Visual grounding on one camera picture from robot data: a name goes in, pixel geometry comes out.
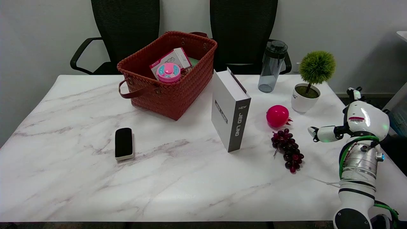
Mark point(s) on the green cup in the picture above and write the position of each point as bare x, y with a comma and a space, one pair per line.
193, 61

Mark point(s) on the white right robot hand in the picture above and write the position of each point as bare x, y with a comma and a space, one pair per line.
365, 121

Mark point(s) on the black and white eraser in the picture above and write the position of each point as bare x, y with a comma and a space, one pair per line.
123, 142

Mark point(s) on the white and grey book box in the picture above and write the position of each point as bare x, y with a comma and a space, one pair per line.
222, 95

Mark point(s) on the dark red grape bunch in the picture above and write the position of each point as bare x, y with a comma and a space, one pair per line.
287, 146

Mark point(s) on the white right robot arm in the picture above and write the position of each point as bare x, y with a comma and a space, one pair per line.
359, 197

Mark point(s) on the blue storage box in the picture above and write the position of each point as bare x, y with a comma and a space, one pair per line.
400, 121

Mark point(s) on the red apple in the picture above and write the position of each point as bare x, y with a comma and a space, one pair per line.
276, 116

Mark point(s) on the white side desk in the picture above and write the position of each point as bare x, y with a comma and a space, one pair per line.
397, 95

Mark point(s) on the black mesh office chair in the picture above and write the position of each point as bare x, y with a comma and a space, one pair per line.
127, 25
241, 25

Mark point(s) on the artificial plant in white pot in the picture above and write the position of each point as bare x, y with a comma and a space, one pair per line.
316, 66

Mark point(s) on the pink and white carton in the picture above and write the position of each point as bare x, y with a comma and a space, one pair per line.
173, 58

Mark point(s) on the grey transparent water bottle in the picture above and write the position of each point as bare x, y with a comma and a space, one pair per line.
270, 76

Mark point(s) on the red-brown woven basket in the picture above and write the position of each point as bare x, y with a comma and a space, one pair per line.
171, 98

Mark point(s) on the pink round toy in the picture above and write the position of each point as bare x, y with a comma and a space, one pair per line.
168, 72

